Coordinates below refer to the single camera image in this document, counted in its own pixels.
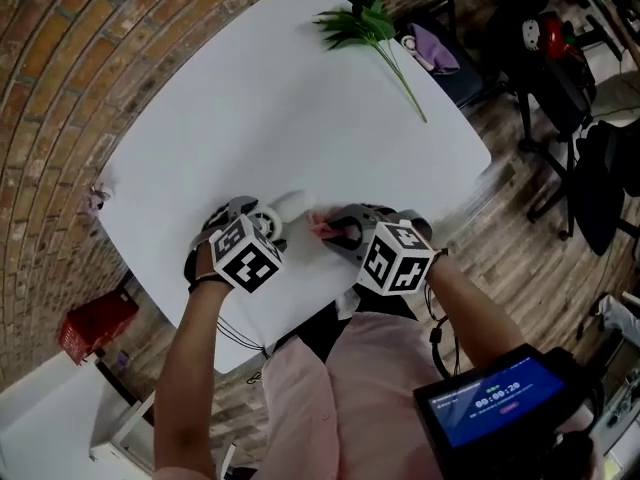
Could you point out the white shelf unit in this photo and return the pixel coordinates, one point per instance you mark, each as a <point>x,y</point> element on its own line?
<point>45,418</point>

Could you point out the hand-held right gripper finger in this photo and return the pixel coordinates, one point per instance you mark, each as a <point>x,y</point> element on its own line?
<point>355,214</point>
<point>345,250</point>

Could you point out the pink leafed potted plant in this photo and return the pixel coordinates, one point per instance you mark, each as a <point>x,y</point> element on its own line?
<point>96,198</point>

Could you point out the black wrist band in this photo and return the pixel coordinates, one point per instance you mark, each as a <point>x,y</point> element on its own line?
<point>207,282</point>

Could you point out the purple cloth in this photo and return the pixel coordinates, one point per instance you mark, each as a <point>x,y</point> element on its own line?
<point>435,48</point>

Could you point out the green leafy sprig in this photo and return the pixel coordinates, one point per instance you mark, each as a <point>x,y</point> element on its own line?
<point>360,25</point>

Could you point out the black office chair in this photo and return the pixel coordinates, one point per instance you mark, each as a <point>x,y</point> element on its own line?
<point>605,183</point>
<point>555,93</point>

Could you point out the person's left hand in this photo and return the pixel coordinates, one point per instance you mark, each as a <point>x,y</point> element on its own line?
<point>206,265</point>

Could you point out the red box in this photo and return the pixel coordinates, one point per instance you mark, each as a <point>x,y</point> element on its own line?
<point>100,325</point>

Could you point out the small purple object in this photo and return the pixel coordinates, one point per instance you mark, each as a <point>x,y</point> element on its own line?
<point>121,360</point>

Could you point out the person's right forearm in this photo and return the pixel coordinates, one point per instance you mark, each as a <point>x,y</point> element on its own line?
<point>475,313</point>

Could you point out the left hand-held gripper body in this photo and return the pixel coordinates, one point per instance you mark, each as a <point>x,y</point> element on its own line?
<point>245,258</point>

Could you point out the person's pink shirt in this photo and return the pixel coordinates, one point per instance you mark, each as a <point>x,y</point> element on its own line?
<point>320,408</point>

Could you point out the person's left forearm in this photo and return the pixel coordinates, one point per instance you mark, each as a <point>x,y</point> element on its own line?
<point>190,378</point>

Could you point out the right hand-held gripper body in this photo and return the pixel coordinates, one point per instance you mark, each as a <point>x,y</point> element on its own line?
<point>395,258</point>

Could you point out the red and white helmet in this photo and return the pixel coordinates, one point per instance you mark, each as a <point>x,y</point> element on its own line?
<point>552,38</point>

